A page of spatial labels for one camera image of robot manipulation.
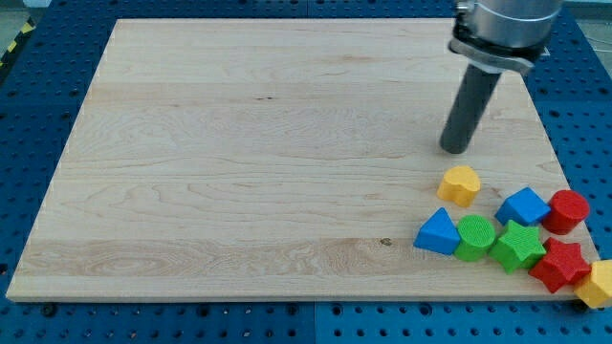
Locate green star block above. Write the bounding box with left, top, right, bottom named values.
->
left=489, top=220, right=547, bottom=274

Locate red star block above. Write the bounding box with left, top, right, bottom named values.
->
left=528, top=237, right=591, bottom=293

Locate light wooden board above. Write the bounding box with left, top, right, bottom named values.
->
left=7, top=19, right=567, bottom=302

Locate blue triangle block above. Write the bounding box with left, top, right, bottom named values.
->
left=413, top=207, right=460, bottom=255

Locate yellow heart block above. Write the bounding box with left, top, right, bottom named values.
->
left=436, top=165, right=481, bottom=207

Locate green cylinder block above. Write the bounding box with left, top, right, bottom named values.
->
left=453, top=214, right=496, bottom=262

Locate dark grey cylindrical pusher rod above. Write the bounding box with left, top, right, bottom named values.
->
left=439, top=64, right=500, bottom=154

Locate blue cube block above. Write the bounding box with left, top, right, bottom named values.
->
left=494, top=186, right=551, bottom=226

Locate red cylinder block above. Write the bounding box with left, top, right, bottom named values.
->
left=541, top=189, right=590, bottom=235

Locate yellow hexagon block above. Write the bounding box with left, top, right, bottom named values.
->
left=574, top=260, right=611, bottom=309

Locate black yellow hazard tape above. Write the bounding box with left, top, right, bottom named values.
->
left=1, top=17, right=36, bottom=70

